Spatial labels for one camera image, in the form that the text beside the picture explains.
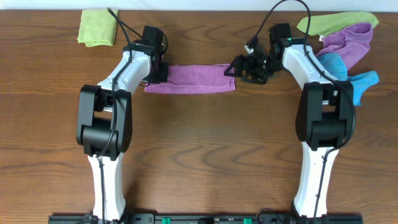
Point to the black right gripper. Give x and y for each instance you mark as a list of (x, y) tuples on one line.
[(246, 68)]

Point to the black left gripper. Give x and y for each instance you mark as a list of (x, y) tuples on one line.
[(162, 73)]

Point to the purple microfiber cloth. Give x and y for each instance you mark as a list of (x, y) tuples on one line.
[(194, 80)]

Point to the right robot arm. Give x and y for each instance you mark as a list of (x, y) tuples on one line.
[(324, 119)]

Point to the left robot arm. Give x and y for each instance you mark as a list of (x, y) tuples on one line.
[(104, 126)]

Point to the folded light green cloth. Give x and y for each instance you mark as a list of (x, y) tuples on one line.
[(97, 27)]

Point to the green cloth in pile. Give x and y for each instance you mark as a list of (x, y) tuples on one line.
[(332, 23)]

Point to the blue cloth in pile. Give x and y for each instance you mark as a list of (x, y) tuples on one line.
[(334, 64)]

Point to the purple cloth in pile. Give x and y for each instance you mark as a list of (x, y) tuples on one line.
[(351, 44)]

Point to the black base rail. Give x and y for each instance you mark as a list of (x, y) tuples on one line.
[(264, 218)]

